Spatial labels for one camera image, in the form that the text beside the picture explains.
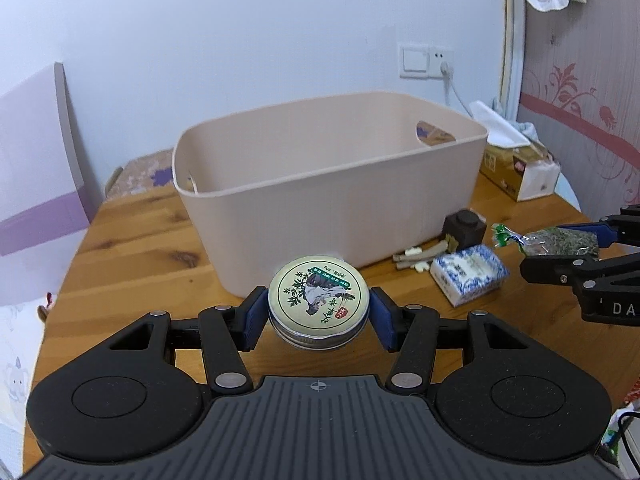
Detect dried herb bag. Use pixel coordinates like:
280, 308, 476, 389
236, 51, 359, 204
491, 223, 600, 257

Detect beige plastic clips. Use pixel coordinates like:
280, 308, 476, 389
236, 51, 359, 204
392, 235, 459, 272

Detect black cube box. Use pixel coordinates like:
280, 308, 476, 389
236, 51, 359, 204
440, 209, 487, 254

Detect round illustrated tin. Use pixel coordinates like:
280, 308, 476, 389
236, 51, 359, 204
268, 256, 370, 351

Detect blue white porcelain-pattern box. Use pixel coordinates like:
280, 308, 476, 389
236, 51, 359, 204
430, 244, 510, 307

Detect gold tissue box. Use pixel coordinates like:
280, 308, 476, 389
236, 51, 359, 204
469, 101, 561, 202

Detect light blue blanket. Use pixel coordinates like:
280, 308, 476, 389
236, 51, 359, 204
513, 122, 539, 142

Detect beige plastic storage bin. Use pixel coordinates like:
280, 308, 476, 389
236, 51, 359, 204
172, 91, 487, 297

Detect floral patterned nightstand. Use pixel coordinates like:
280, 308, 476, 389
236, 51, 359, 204
104, 150, 172, 200

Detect purple white board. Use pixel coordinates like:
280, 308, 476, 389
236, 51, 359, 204
1, 63, 96, 306

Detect cream door frame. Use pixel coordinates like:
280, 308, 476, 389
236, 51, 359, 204
499, 0, 526, 120

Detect white plug and cable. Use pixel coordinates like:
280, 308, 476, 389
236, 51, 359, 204
439, 62, 476, 122

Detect white wall switch socket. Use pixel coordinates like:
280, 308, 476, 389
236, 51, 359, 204
397, 44, 454, 79

